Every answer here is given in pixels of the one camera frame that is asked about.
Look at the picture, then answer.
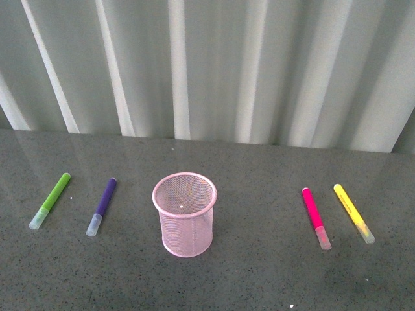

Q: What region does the purple highlighter pen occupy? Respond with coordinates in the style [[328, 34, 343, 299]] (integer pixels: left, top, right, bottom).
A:
[[86, 177, 117, 236]]

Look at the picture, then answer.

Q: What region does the pink highlighter pen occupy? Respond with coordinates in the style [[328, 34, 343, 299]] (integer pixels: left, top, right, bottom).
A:
[[302, 187, 331, 251]]

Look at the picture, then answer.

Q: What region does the pink mesh pen cup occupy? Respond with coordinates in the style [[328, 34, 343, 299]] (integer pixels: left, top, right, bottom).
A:
[[152, 172, 217, 258]]

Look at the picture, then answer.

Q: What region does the white pleated curtain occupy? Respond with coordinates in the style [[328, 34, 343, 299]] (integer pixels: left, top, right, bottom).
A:
[[1, 1, 414, 154]]

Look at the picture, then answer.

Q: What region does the yellow highlighter pen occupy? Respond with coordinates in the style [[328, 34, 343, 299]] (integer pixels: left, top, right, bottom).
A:
[[333, 183, 376, 244]]

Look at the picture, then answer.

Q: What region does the green highlighter pen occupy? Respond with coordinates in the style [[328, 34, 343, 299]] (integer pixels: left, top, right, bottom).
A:
[[29, 172, 71, 230]]

